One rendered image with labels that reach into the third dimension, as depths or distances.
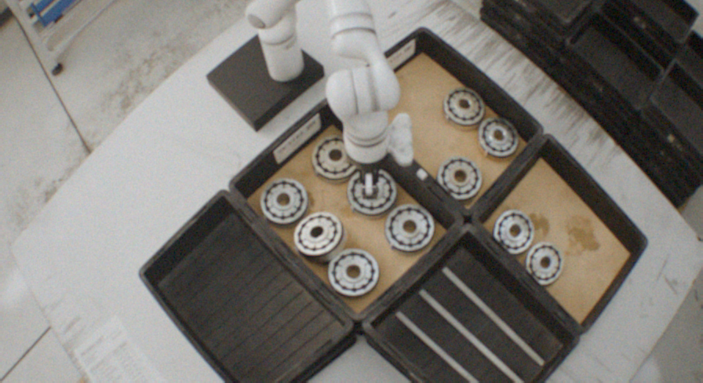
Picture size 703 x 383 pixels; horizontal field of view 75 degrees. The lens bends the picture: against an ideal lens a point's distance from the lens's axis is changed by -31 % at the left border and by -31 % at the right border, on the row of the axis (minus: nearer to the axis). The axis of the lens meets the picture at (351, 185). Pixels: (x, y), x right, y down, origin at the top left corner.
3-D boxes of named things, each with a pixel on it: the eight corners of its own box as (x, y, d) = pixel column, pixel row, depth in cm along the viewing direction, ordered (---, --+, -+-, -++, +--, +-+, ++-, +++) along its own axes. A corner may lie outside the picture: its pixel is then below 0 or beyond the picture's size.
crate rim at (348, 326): (138, 275, 126) (135, 272, 124) (226, 189, 133) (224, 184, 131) (253, 409, 114) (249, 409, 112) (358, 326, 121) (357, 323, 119)
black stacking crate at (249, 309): (153, 286, 135) (136, 273, 125) (235, 206, 142) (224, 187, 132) (261, 410, 123) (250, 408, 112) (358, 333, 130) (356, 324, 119)
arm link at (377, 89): (405, 101, 90) (387, 19, 92) (342, 110, 90) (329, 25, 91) (402, 113, 97) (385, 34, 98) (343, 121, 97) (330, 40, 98)
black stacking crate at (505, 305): (361, 333, 130) (358, 324, 119) (460, 239, 137) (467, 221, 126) (480, 435, 117) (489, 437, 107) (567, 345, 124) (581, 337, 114)
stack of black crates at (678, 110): (614, 152, 215) (648, 98, 174) (642, 111, 222) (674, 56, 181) (672, 216, 203) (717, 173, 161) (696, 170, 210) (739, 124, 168)
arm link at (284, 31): (265, -23, 135) (275, 16, 151) (241, 2, 132) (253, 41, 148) (296, -14, 133) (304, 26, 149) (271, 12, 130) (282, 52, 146)
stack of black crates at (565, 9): (475, 26, 240) (482, -39, 199) (511, -3, 247) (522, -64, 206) (548, 86, 228) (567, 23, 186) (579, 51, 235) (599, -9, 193)
